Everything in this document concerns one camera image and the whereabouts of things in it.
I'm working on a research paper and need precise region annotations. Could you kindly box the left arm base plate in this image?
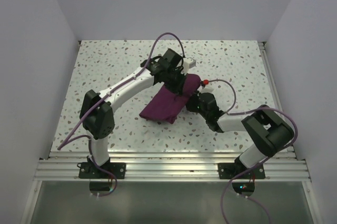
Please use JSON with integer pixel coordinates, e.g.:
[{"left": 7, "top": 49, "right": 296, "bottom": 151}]
[{"left": 77, "top": 161, "right": 126, "bottom": 179}]

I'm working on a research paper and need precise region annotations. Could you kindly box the aluminium rail frame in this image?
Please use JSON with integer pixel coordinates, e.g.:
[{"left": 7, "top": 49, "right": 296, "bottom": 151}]
[{"left": 22, "top": 40, "right": 323, "bottom": 223}]

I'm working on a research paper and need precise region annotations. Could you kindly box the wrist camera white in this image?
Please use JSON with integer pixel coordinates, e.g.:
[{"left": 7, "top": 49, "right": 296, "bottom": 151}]
[
  {"left": 182, "top": 58, "right": 196, "bottom": 74},
  {"left": 199, "top": 79, "right": 214, "bottom": 93}
]

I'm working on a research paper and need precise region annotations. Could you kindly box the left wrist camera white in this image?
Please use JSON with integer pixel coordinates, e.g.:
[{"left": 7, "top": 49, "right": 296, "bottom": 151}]
[{"left": 182, "top": 58, "right": 196, "bottom": 74}]

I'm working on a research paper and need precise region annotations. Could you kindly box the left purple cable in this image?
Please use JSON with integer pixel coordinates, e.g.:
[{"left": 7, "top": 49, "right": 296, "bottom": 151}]
[{"left": 57, "top": 32, "right": 186, "bottom": 197}]

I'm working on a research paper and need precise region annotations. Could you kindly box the purple cloth mat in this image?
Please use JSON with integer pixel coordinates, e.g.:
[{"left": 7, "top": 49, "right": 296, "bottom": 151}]
[{"left": 139, "top": 74, "right": 201, "bottom": 124}]

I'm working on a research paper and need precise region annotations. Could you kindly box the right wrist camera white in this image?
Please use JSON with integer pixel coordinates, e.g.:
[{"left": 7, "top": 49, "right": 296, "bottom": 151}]
[{"left": 199, "top": 79, "right": 214, "bottom": 93}]

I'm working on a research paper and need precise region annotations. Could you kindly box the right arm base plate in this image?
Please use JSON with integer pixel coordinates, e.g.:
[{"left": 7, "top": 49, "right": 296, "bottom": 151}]
[{"left": 217, "top": 162, "right": 266, "bottom": 180}]

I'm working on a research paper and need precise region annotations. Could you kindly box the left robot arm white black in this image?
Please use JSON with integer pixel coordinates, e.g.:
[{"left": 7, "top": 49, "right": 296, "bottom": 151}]
[{"left": 80, "top": 49, "right": 186, "bottom": 178}]

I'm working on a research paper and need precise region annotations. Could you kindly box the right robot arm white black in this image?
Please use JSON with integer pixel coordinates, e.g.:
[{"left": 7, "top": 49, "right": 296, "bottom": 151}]
[{"left": 186, "top": 93, "right": 295, "bottom": 178}]

